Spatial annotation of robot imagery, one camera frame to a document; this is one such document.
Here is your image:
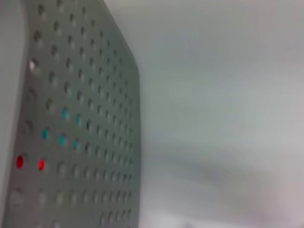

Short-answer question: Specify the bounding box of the grey-green perforated storage bin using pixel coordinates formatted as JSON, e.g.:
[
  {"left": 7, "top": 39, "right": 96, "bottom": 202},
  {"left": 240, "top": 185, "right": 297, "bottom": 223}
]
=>
[{"left": 0, "top": 0, "right": 141, "bottom": 228}]

